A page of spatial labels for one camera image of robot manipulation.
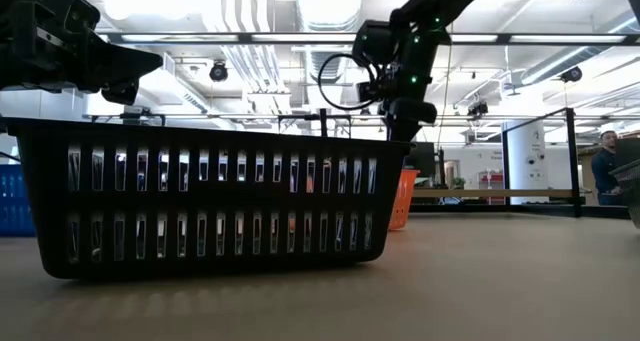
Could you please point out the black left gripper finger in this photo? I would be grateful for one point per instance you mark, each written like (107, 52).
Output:
(122, 93)
(120, 63)

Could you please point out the orange plastic slotted basket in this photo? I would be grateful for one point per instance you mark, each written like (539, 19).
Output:
(402, 201)

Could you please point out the blue plastic slotted basket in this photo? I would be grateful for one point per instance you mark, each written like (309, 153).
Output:
(15, 206)

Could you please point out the black plastic slotted basket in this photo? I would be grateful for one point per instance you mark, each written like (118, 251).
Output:
(210, 201)
(631, 186)

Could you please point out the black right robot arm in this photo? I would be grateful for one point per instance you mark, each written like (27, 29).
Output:
(450, 1)

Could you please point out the wooden shelf board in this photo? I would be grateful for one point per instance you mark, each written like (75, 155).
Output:
(500, 194)

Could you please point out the dark monitor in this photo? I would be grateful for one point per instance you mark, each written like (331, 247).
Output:
(422, 161)

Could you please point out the white round pillar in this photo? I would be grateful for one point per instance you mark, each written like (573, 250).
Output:
(525, 146)

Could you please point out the person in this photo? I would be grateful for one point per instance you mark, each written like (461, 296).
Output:
(605, 173)

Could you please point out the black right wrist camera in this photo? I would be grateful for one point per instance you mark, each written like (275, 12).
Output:
(367, 91)

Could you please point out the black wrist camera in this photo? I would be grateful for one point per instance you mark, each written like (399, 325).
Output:
(72, 8)
(367, 91)

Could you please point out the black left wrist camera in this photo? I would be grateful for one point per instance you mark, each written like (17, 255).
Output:
(72, 8)

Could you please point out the black ceiling camera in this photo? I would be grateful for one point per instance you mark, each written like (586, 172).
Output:
(571, 74)
(218, 73)

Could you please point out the black metal shelf frame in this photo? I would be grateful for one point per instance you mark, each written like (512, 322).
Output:
(571, 156)

